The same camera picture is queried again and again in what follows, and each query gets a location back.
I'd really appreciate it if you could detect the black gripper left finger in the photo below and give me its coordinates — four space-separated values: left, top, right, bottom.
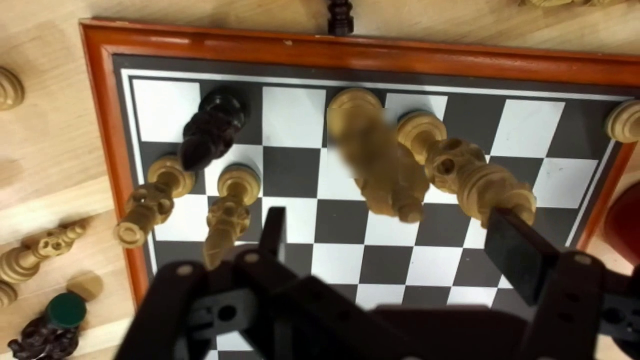
257 207 288 264

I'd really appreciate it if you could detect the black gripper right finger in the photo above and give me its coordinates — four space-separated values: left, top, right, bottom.
483 208 558 307

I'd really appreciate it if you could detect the tall light king piece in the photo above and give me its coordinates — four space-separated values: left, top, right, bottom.
395 113 536 227

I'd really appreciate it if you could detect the light bishop on board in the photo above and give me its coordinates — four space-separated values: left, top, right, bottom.
201 164 260 268

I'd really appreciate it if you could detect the dark pawn on board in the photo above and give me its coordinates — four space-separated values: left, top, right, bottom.
179 92 245 172

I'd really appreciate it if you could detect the light pawn on board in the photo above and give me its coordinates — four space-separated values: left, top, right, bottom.
113 156 196 248

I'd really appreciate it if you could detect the light chess piece on board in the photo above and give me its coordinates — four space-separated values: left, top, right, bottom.
325 88 429 223

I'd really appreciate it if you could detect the wooden framed chess board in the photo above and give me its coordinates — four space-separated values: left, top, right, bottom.
77 19 640 360

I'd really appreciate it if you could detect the dark pawn near board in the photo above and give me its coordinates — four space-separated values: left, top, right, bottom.
328 0 353 37

